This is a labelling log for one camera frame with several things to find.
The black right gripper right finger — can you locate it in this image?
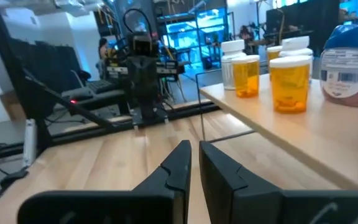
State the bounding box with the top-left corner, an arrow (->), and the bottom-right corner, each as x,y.
199,141 -> 358,224

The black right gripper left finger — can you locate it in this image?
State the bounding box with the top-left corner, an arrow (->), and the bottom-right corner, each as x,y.
17,139 -> 192,224

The white medicine bottle blue label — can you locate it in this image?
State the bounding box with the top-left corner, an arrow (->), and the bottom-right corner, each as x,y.
278,35 -> 314,60
221,39 -> 247,91

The orange pill bottle white cap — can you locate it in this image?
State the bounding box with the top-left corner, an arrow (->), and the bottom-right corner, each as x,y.
268,55 -> 312,114
231,54 -> 260,99
266,45 -> 283,62

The clear bottle blue cap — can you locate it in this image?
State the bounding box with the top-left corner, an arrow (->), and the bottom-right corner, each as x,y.
318,20 -> 358,108

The person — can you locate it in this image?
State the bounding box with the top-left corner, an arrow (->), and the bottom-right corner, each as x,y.
95,37 -> 111,80

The black keyboard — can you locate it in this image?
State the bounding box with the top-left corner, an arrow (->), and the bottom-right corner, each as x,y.
87,79 -> 117,94

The background metal rack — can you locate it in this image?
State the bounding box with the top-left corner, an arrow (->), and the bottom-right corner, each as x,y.
157,7 -> 229,75

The black office chair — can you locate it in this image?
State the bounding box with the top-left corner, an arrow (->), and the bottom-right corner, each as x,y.
9,39 -> 91,94

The white strip on frame post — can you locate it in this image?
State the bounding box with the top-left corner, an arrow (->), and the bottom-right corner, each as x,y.
22,118 -> 38,168

